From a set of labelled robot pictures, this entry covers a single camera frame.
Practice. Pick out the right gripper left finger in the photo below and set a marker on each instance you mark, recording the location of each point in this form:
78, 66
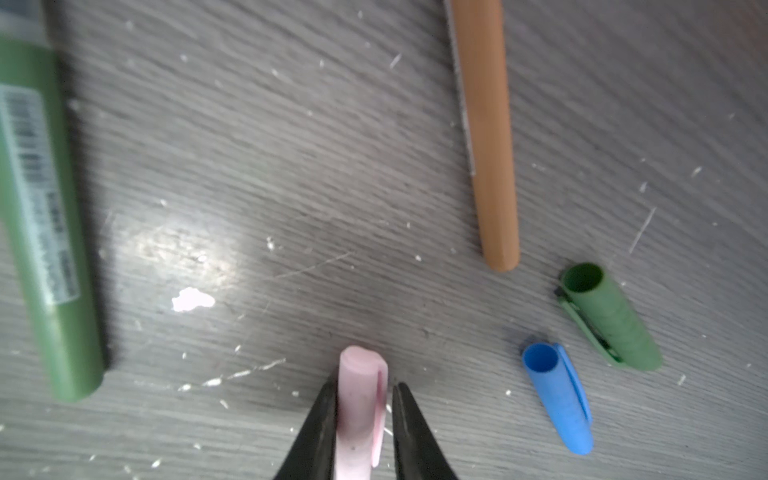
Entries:
311, 457

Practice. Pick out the blue pen cap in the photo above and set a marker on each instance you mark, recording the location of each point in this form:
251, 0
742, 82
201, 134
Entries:
561, 393

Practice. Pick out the green pen cap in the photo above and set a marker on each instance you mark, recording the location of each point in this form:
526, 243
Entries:
598, 306

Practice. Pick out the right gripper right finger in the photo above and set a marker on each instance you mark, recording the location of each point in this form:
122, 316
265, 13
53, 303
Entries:
417, 453

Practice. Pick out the green pen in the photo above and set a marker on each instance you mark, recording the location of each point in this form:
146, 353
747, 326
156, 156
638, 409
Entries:
40, 209

